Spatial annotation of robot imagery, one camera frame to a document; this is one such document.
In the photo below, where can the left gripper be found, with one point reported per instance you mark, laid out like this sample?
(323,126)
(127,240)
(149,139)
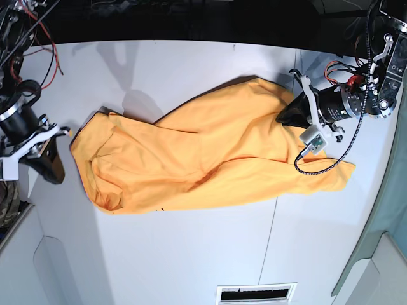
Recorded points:
(306,106)

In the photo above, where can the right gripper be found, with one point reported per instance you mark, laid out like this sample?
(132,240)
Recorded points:
(35,146)

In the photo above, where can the yellow t-shirt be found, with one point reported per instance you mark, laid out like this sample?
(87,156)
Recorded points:
(222,149)

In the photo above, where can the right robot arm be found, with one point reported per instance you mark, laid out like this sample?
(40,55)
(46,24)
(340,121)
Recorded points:
(20,22)

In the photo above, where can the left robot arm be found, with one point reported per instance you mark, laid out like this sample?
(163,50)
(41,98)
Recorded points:
(366,88)

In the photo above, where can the camouflage cloth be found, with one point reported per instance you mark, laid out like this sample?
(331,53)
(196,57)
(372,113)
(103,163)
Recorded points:
(10,203)

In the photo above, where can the white floor vent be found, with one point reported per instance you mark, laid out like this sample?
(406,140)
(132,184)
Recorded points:
(255,294)

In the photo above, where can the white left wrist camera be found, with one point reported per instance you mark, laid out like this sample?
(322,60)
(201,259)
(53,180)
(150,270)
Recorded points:
(314,138)

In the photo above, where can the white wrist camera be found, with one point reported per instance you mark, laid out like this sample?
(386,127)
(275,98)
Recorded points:
(9,169)
(314,138)

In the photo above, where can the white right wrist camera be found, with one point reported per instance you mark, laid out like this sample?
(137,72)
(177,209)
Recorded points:
(9,169)

